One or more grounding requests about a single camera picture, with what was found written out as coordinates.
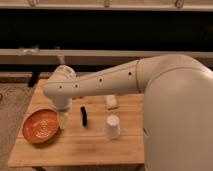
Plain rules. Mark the clear plastic bottle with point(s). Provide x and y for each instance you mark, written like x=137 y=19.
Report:
x=111 y=102

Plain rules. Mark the black eraser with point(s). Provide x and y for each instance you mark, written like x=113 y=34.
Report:
x=84 y=116

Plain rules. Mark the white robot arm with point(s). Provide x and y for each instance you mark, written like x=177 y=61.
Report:
x=177 y=107

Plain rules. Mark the orange ceramic plate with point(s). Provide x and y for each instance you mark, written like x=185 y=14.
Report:
x=40 y=126

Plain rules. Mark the wooden table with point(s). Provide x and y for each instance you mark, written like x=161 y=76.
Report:
x=77 y=145

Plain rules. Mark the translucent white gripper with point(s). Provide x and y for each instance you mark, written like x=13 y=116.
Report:
x=62 y=116

